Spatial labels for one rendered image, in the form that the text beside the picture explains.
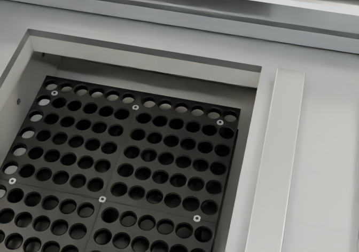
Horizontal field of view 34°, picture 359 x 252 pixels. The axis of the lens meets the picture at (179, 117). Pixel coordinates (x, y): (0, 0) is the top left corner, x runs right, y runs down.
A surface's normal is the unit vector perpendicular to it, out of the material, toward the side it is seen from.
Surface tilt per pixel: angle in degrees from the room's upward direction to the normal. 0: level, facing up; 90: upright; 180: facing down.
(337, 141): 0
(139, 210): 0
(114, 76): 0
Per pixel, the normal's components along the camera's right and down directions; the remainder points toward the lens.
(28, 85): 0.97, 0.18
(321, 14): -0.22, 0.77
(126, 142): -0.01, -0.62
